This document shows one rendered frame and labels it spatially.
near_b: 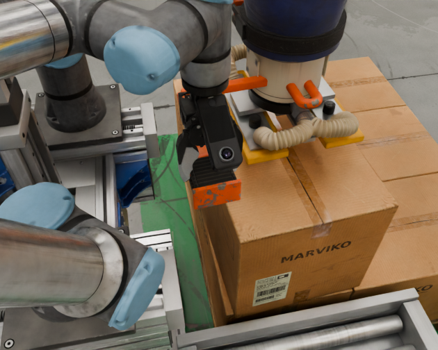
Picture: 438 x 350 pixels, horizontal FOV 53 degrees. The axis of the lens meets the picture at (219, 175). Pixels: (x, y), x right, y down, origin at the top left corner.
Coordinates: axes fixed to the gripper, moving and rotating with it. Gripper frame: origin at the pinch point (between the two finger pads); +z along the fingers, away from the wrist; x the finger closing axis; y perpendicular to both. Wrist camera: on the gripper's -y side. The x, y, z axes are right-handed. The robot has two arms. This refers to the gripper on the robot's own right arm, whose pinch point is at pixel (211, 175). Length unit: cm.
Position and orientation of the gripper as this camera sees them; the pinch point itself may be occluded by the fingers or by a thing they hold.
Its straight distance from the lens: 78.1
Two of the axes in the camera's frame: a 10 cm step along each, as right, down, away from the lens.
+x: -9.6, 2.0, -1.8
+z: 0.0, 6.7, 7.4
